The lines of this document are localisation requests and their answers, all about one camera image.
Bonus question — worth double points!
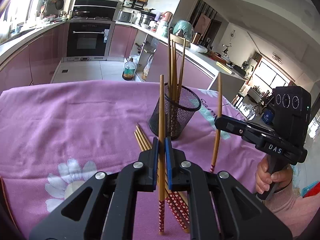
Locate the bamboo chopstick one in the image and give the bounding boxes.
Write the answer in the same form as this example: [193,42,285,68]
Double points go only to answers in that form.
[158,75,165,235]

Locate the bamboo chopstick four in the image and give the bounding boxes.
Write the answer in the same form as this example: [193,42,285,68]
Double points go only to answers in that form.
[133,131,190,234]

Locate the right hand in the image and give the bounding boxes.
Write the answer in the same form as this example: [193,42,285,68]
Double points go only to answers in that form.
[255,155,293,194]

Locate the pink floral tablecloth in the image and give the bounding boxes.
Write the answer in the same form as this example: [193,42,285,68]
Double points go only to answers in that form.
[1,80,264,239]

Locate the teal dome food cover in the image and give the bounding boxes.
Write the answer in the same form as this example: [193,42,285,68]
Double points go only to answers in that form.
[173,20,194,42]

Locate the steel pot on counter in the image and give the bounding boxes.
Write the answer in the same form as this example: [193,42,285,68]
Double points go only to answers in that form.
[139,12,156,26]

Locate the oil bottle on floor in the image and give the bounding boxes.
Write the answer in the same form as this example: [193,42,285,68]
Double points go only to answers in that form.
[122,58,137,81]

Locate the black mesh utensil holder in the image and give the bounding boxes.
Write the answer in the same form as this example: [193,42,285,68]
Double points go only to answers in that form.
[164,83,201,140]

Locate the black range hood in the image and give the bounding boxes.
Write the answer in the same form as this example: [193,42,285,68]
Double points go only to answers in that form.
[72,0,120,21]

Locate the black built-in oven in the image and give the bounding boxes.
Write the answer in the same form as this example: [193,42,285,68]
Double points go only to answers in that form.
[66,20,115,61]

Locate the dark bamboo chopstick two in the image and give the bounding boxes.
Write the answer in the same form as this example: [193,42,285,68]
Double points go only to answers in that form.
[172,41,178,102]

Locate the bamboo chopstick nine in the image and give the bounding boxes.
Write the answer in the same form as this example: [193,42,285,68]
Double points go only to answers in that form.
[135,125,190,221]

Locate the bamboo chopstick three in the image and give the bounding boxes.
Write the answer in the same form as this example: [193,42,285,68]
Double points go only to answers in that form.
[209,72,223,173]

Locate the pink sleeved right forearm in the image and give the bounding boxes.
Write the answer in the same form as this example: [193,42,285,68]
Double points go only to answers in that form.
[263,182,319,239]

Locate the black camera box right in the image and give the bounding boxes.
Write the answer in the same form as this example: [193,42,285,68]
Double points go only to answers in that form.
[261,86,311,148]

